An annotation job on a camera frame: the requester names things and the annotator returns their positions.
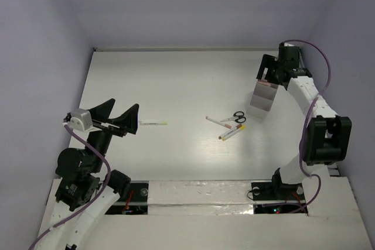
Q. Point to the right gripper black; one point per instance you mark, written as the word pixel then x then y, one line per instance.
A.
pixel 269 61

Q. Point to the pink tipped white marker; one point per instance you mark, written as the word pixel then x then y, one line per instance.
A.
pixel 219 122

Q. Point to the black handled scissors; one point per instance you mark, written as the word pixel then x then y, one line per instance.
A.
pixel 238 117

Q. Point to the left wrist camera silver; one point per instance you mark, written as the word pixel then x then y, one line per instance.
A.
pixel 79 119

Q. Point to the white front platform board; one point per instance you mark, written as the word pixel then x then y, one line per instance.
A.
pixel 208 215

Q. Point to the white compartment pen holder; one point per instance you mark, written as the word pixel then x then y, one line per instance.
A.
pixel 261 101

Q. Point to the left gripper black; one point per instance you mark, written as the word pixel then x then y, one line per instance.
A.
pixel 108 126

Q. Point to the yellow tipped white marker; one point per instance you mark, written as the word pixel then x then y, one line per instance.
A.
pixel 232 133

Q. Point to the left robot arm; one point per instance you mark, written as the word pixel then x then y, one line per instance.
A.
pixel 88 186

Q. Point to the brown tipped white marker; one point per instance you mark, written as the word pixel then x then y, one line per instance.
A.
pixel 230 131

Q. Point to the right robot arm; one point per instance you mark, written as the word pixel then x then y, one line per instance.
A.
pixel 325 134

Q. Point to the right side aluminium rail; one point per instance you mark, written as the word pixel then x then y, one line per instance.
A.
pixel 304 65

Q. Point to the pink eraser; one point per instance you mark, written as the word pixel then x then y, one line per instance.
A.
pixel 263 81

